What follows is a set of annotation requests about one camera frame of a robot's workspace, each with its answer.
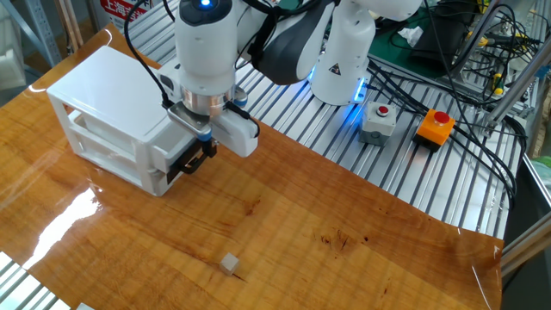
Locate pale green bag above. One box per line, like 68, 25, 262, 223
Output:
531, 155, 551, 195

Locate white foam block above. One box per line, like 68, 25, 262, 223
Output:
0, 3, 28, 91

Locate brown cardboard box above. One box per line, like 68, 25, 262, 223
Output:
527, 77, 551, 158

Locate aluminium profile post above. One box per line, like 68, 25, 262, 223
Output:
481, 40, 551, 137
447, 0, 503, 85

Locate thin wooden slats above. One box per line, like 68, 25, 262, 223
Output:
54, 0, 85, 53

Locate aluminium frame rail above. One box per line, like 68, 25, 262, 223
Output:
501, 210, 551, 276

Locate grey box with red button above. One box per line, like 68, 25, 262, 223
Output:
358, 102, 398, 147

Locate crumpled white paper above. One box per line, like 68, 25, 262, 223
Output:
396, 25, 425, 48

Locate red and white sign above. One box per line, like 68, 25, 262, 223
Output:
99, 0, 154, 30

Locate green table mat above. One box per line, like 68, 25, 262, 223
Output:
368, 0, 487, 81

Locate black cable bundle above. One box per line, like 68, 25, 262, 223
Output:
365, 58, 529, 210

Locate white plastic drawer cabinet frame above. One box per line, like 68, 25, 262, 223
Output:
46, 45, 203, 198

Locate black strap on robot forearm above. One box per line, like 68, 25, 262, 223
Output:
247, 0, 294, 70

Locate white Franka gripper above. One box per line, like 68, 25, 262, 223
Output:
158, 64, 260, 159

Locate small wooden cube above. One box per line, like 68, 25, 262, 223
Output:
219, 252, 240, 276

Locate orange box with red button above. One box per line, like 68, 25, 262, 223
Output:
412, 108, 456, 152

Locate glossy wood-grain mat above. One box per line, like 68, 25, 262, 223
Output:
0, 23, 505, 310

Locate grey perforated steel upright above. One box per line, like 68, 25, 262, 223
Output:
23, 0, 64, 68

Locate silver blue wrist bracket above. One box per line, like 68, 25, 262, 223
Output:
166, 85, 250, 143

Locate black rectangular box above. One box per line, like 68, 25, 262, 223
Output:
407, 15, 473, 73

